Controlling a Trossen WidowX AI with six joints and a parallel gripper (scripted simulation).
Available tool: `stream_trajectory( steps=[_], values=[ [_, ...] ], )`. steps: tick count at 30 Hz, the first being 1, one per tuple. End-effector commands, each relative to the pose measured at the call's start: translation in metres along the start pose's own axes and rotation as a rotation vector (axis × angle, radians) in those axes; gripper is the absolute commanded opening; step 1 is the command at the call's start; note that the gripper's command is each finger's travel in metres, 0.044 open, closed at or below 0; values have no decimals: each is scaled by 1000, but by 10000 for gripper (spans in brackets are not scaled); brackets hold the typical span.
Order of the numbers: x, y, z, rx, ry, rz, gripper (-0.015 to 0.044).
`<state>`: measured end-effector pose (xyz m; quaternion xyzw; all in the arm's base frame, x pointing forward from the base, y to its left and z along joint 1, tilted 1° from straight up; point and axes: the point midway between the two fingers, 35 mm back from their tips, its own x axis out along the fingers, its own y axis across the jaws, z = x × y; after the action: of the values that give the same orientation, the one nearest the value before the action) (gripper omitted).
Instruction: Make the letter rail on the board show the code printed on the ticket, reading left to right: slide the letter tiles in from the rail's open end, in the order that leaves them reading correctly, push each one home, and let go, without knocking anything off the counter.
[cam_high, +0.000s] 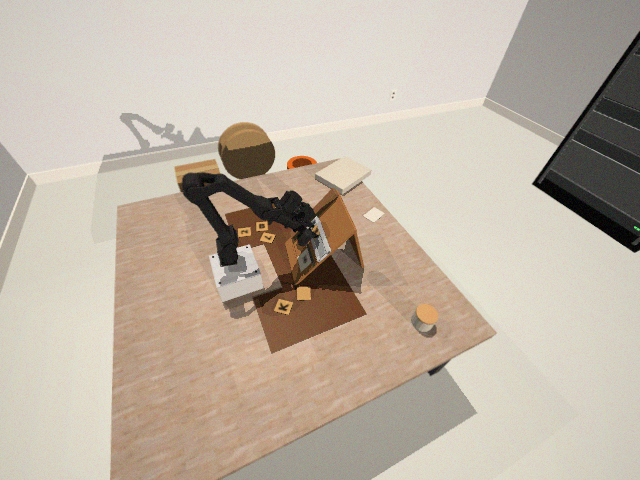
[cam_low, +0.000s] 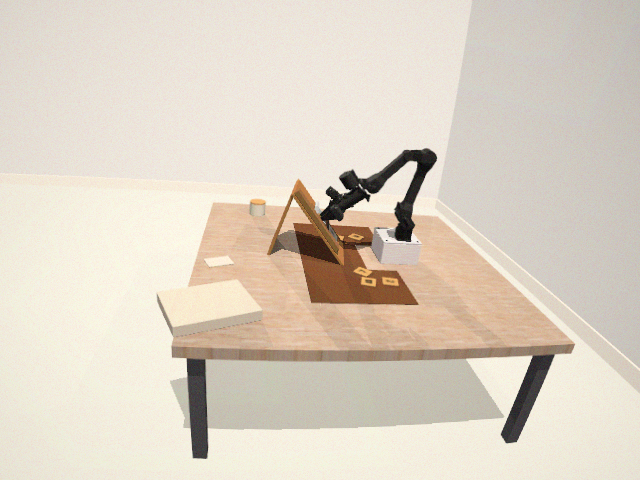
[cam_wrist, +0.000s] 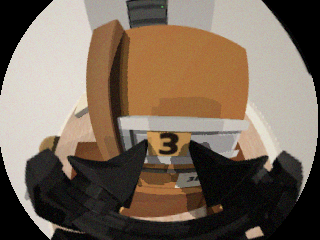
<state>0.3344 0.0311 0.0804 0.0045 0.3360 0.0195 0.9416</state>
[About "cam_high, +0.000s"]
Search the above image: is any grey square label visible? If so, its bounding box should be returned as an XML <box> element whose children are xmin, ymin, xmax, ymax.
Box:
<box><xmin>297</xmin><ymin>248</ymin><xmax>312</xmax><ymax>272</ymax></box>

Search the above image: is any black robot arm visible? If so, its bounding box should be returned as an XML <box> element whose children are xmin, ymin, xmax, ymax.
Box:
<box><xmin>182</xmin><ymin>172</ymin><xmax>315</xmax><ymax>267</ymax></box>

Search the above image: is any small white jar with orange lid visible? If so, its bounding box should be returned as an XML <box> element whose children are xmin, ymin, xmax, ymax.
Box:
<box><xmin>411</xmin><ymin>304</ymin><xmax>439</xmax><ymax>332</ymax></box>

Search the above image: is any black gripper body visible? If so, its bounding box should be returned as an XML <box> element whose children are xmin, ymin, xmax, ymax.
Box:
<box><xmin>284</xmin><ymin>205</ymin><xmax>313</xmax><ymax>247</ymax></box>

